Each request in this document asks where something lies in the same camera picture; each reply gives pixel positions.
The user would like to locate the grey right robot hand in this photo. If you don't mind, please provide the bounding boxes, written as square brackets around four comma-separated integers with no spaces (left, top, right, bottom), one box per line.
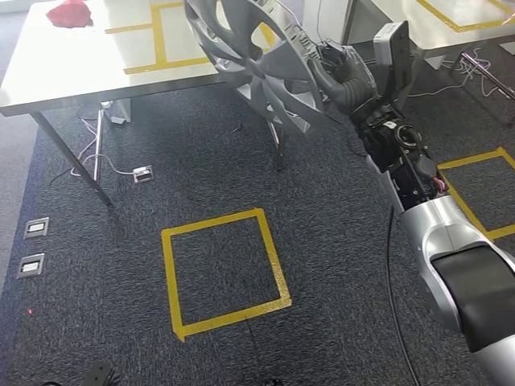
[307,41,376,103]

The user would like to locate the grey plastic wheel hubcap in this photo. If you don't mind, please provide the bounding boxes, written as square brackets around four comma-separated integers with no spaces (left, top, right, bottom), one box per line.
[184,0,327,137]

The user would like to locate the steel workbench table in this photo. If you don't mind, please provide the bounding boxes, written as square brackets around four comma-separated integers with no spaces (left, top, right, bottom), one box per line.
[0,0,290,209]
[345,0,515,102]

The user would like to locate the white cabinet panel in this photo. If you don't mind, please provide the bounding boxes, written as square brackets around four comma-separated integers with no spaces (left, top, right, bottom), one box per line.
[301,0,357,47]

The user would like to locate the yellow floor tape square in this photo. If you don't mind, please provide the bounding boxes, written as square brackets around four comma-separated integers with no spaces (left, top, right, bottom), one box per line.
[436,146,515,242]
[160,207,293,343]

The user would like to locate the yellow table tape rectangle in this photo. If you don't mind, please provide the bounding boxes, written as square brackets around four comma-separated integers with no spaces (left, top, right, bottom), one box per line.
[150,0,279,76]
[416,0,515,33]
[105,22,160,76]

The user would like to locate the silver floor socket white insert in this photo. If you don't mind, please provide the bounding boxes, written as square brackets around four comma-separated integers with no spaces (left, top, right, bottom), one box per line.
[16,253,45,280]
[23,216,50,240]

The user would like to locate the open floor socket with plug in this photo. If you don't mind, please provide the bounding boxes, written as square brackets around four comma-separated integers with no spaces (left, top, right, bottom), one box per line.
[132,165,154,185]

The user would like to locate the white power adapter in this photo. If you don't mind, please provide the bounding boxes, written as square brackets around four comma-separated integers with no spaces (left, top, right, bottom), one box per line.
[100,98,132,126]

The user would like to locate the red cloth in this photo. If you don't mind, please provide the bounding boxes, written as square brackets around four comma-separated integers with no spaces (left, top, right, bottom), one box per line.
[45,0,94,29]

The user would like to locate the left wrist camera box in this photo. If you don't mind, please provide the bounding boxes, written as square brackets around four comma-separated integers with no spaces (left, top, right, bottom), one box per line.
[80,360,111,386]

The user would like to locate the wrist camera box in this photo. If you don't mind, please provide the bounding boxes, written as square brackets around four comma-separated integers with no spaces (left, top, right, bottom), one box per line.
[80,360,111,386]
[373,21,415,110]

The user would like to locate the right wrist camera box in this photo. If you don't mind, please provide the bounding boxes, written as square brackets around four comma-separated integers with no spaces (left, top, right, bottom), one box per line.
[373,21,415,110]

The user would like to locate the white cable bundle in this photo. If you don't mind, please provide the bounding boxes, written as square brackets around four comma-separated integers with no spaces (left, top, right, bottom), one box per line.
[408,47,515,100]

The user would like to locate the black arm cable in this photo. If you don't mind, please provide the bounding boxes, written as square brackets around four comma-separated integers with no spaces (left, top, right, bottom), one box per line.
[384,204,423,386]

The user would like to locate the white power cable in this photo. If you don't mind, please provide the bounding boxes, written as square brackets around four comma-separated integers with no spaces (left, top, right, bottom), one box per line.
[69,101,135,179]

